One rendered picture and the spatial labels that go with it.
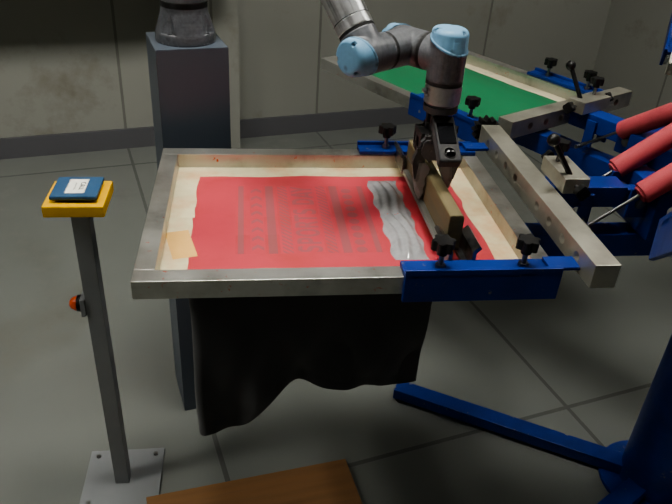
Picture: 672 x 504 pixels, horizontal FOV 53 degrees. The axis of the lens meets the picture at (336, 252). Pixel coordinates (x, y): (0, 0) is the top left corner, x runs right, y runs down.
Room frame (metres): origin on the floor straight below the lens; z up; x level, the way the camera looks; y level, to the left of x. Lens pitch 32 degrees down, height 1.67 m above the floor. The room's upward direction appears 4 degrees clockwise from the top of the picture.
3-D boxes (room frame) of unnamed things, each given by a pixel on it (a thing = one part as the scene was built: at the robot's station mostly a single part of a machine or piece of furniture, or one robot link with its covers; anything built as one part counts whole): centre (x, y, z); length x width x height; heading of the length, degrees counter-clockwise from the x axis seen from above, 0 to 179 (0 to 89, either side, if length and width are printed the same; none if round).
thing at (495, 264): (1.06, -0.27, 0.97); 0.30 x 0.05 x 0.07; 99
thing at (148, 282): (1.30, 0.01, 0.97); 0.79 x 0.58 x 0.04; 99
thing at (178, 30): (1.74, 0.42, 1.25); 0.15 x 0.15 x 0.10
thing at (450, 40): (1.36, -0.19, 1.31); 0.09 x 0.08 x 0.11; 47
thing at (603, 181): (1.39, -0.55, 1.02); 0.17 x 0.06 x 0.05; 99
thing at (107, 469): (1.33, 0.58, 0.48); 0.22 x 0.22 x 0.96; 9
